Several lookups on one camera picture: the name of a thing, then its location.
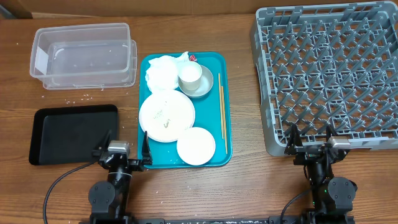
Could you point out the grey bowl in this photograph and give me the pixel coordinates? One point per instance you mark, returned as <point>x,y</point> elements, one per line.
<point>206,84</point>

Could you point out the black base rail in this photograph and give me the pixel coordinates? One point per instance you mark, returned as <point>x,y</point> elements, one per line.
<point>217,221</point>

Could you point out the white plate with rice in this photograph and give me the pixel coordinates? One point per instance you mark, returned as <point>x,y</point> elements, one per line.
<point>165,115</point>

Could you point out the black plastic tray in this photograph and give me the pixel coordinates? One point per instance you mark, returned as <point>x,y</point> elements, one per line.
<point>69,134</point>

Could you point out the red snack wrapper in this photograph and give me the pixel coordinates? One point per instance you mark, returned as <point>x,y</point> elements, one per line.
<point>193,58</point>

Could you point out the wooden chopstick left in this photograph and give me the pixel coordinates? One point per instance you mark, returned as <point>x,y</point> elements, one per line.
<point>220,105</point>

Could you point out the grey dishwasher rack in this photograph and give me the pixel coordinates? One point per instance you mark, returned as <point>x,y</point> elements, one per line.
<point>328,65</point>

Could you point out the small pink bowl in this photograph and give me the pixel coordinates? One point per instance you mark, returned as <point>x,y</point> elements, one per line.
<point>196,146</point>

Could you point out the white napkin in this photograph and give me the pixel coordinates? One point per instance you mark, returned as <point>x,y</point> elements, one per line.
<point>163,72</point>

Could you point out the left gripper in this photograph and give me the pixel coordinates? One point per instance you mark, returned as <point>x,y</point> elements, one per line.
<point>137,165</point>

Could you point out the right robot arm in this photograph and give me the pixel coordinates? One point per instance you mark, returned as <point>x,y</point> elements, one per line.
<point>332,196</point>

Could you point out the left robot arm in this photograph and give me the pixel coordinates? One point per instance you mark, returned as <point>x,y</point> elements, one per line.
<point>109,198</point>

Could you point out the white paper cup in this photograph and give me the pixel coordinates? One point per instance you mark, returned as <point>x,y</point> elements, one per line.
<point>190,74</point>

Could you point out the clear plastic bin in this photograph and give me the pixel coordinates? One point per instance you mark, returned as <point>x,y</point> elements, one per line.
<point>84,57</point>

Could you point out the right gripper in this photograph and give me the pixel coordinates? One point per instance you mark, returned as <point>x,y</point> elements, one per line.
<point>306,154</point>

